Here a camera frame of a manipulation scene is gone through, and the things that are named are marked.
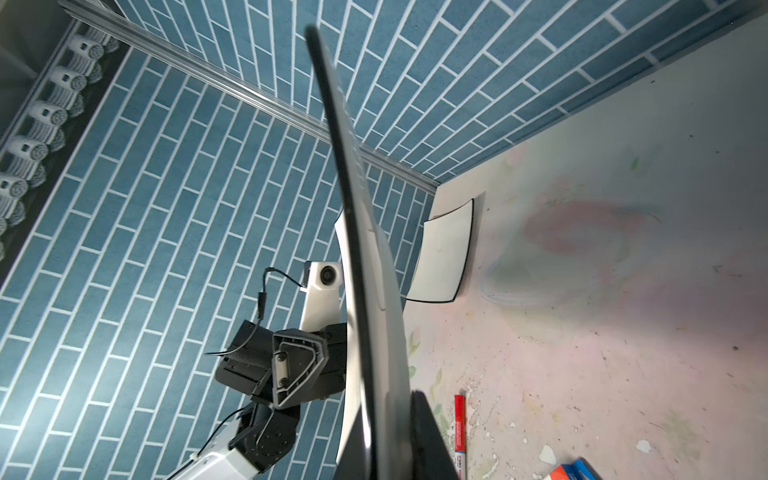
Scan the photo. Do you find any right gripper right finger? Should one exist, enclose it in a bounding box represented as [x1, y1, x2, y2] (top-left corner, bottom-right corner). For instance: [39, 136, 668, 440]
[410, 391, 458, 480]

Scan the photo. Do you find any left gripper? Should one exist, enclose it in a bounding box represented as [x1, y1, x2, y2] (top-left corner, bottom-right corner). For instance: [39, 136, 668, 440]
[215, 321, 347, 410]

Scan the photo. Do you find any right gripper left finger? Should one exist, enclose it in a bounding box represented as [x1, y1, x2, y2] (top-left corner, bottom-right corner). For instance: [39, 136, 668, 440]
[333, 413, 368, 480]

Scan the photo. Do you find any white square plate black rim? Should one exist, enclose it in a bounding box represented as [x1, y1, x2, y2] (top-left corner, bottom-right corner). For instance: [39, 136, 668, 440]
[406, 198, 474, 304]

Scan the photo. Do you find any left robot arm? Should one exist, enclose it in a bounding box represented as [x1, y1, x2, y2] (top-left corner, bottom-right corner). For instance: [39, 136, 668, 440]
[170, 321, 347, 479]

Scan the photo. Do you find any red marker pen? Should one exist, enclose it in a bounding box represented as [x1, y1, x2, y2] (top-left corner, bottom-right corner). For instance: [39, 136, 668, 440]
[454, 392, 467, 480]

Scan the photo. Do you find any pen package red blue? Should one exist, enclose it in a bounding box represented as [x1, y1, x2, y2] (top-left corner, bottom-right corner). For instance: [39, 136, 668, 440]
[545, 459, 600, 480]

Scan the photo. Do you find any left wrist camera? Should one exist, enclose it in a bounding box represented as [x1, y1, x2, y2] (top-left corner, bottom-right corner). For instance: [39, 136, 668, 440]
[299, 261, 343, 332]

